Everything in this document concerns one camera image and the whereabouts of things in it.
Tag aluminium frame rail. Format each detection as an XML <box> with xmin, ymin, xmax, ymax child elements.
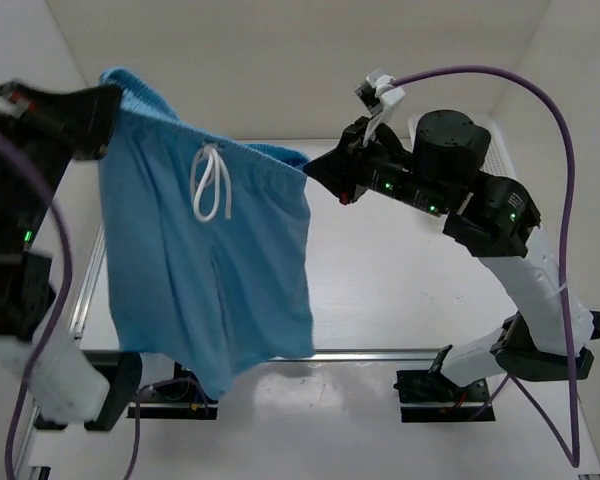
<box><xmin>71</xmin><ymin>225</ymin><xmax>439</xmax><ymax>363</ymax></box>

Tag light blue shorts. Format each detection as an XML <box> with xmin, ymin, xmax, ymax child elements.
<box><xmin>99</xmin><ymin>67</ymin><xmax>314</xmax><ymax>399</ymax></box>

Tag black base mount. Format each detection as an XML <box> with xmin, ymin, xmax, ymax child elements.
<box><xmin>127</xmin><ymin>363</ymin><xmax>218</xmax><ymax>421</ymax></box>
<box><xmin>393</xmin><ymin>370</ymin><xmax>496</xmax><ymax>424</ymax></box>

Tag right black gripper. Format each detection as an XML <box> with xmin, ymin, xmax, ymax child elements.
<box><xmin>305</xmin><ymin>115</ymin><xmax>450</xmax><ymax>217</ymax></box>

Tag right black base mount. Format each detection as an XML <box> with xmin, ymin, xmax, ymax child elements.
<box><xmin>393</xmin><ymin>370</ymin><xmax>496</xmax><ymax>424</ymax></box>

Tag white plastic basket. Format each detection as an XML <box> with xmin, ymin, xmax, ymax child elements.
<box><xmin>408</xmin><ymin>109</ymin><xmax>514</xmax><ymax>186</ymax></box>

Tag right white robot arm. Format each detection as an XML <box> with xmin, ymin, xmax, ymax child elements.
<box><xmin>304</xmin><ymin>110</ymin><xmax>600</xmax><ymax>402</ymax></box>

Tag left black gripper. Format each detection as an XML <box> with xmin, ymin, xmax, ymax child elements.
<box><xmin>0</xmin><ymin>72</ymin><xmax>126</xmax><ymax>235</ymax></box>

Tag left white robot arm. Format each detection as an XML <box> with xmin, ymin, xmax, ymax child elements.
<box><xmin>0</xmin><ymin>80</ymin><xmax>142</xmax><ymax>432</ymax></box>

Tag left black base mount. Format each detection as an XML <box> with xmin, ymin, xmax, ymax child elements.
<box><xmin>127</xmin><ymin>363</ymin><xmax>218</xmax><ymax>421</ymax></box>

